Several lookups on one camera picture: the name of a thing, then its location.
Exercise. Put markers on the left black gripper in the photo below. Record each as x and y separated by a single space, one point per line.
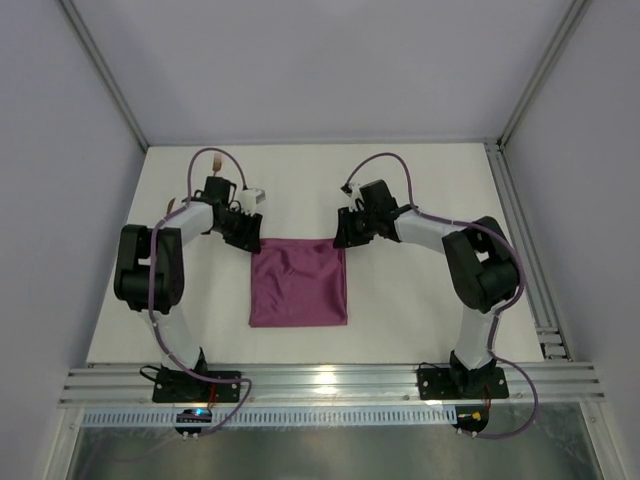
240 226

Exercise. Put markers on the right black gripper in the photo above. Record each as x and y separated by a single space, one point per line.
351 226

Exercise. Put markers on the purple satin napkin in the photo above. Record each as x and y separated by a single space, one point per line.
298 283

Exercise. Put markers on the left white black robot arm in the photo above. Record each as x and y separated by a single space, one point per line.
150 273

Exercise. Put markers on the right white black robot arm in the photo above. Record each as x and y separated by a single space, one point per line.
484 273

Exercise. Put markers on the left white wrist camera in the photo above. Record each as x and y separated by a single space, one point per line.
250 198

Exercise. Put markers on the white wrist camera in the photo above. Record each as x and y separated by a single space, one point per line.
250 198
353 192

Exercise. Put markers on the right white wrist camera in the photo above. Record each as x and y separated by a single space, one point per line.
353 192

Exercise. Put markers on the front aluminium rail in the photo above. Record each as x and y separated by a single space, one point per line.
321 384

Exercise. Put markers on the aluminium rail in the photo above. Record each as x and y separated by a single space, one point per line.
545 313
321 384

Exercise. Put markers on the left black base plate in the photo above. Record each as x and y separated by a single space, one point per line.
171 386

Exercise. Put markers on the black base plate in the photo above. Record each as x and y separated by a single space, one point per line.
171 386
458 383

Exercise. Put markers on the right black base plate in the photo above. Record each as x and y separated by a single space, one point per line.
458 383

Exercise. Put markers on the grey slotted cable duct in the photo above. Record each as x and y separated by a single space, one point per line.
287 417

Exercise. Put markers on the right side aluminium rail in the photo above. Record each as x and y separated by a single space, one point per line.
545 313

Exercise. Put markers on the left corner aluminium post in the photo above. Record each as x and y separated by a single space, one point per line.
103 71

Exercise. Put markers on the corner aluminium post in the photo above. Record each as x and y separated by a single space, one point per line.
103 71
551 55

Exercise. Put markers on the right corner aluminium post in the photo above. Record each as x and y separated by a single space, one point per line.
551 55

